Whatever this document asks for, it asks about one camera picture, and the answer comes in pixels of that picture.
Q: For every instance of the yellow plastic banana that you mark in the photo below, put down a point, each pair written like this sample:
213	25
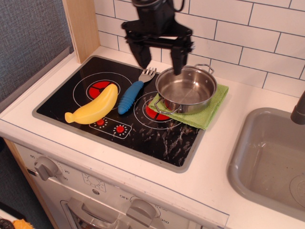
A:
96	109

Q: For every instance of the small steel pan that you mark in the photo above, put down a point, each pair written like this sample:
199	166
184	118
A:
188	93

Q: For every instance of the grey oven door handle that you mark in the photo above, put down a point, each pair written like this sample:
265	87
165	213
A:
94	217

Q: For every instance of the grey sink basin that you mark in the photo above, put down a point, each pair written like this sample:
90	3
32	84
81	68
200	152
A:
268	162

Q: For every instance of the grey oven knob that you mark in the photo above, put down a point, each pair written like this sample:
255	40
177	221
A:
142	212

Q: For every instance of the black toy stovetop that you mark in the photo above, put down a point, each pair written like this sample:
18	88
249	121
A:
140	132

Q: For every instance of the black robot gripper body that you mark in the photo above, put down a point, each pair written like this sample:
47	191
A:
157	27

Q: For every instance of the wooden side post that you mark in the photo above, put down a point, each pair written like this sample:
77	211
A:
82	23

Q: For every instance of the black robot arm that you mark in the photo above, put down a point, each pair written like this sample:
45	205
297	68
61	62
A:
152	3

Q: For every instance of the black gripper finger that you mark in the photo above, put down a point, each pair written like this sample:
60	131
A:
179	58
141	53

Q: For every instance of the blue handled toy fork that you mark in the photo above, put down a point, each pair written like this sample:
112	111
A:
131	93

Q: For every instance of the grey faucet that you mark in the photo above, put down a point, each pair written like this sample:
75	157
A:
298	113

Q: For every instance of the green folded towel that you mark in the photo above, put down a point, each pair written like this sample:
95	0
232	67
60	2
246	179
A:
199	120

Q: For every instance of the grey timer knob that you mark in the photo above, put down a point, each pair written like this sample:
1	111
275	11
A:
45	168

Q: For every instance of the yellow orange cloth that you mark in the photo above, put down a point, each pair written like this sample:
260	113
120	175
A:
22	224

